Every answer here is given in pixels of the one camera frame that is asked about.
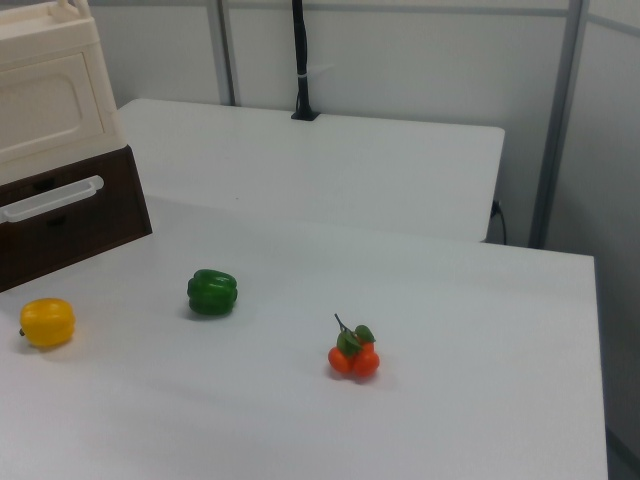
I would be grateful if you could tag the cream cabinet door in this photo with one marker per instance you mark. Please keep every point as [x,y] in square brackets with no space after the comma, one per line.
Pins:
[45,107]

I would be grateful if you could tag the cream toy kitchen cabinet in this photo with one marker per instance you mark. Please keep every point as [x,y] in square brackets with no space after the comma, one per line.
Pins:
[97,100]

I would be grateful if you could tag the green toy bell pepper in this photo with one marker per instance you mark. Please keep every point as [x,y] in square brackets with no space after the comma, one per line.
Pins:
[212,292]

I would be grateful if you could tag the orange toy tangerine bunch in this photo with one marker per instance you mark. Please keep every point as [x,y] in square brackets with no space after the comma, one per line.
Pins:
[356,356]

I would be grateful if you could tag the brown toy drawer base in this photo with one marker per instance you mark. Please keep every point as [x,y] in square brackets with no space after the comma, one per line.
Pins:
[107,210]

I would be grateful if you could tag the yellow toy bell pepper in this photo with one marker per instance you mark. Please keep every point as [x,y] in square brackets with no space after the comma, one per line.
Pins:
[48,322]

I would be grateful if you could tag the black camera stand pole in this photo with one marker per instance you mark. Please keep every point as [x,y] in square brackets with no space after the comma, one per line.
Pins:
[302,65]

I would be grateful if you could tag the grey metal partition post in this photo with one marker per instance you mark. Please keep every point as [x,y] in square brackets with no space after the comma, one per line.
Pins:
[557,125]
[222,50]

